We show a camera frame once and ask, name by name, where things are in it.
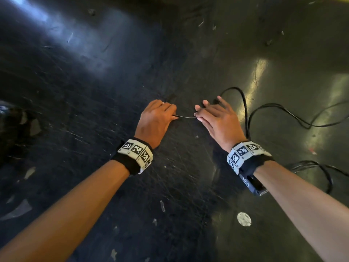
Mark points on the person's left hand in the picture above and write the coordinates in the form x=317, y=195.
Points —
x=152, y=125

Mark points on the person's right hand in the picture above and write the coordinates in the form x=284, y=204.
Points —
x=222, y=128

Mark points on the person's right thumb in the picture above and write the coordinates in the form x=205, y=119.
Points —
x=205, y=124

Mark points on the person's left fingers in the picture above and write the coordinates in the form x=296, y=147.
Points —
x=166, y=109

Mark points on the person's left forearm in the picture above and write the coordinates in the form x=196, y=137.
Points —
x=68, y=215

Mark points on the person's right forearm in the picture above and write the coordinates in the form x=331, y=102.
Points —
x=305, y=207

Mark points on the marker-printed right wrist band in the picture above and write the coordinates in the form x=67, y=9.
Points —
x=245, y=155

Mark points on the marker-printed wrist band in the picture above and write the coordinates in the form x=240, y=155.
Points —
x=135, y=154
x=245, y=155

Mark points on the marker-printed left wrist band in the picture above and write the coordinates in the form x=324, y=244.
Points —
x=135, y=154

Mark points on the white round sticker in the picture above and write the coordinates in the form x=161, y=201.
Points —
x=244, y=219

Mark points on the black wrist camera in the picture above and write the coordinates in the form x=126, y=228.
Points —
x=253, y=185

